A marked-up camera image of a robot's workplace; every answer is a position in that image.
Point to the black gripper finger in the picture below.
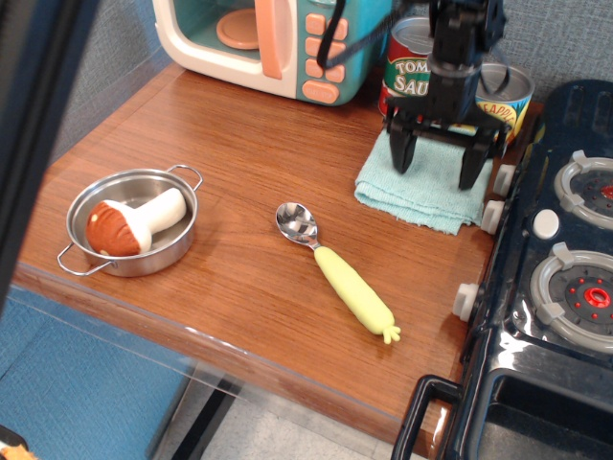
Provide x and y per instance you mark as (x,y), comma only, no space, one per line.
(402,144)
(473,161)

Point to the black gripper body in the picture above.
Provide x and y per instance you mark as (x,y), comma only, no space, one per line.
(449,112)

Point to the light blue towel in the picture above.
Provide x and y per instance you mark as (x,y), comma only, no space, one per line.
(428,194)

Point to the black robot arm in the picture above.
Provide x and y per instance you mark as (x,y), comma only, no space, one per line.
(463,32)

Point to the white stove knob top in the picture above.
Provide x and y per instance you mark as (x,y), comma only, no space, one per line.
(503,179)

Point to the white stove knob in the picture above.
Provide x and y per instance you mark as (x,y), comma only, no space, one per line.
(503,179)
(464,301)
(492,216)

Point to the pineapple slices can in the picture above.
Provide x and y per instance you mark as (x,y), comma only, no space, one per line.
(510,92)

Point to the white stove knob middle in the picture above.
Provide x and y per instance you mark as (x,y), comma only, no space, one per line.
(492,216)

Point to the tomato sauce can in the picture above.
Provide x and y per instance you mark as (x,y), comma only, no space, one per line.
(406,72)

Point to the white stove knob bottom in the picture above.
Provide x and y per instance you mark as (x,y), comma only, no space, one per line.
(464,301)

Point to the teal toy microwave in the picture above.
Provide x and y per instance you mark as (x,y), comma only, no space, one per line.
(270,46)

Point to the black toy stove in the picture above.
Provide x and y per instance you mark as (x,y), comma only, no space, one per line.
(537,359)

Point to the small steel pot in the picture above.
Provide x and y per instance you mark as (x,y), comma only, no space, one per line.
(132,188)

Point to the plush brown mushroom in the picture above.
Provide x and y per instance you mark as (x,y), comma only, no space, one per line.
(115,229)

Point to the spoon with yellow-green handle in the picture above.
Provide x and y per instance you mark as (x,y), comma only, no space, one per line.
(298,225)

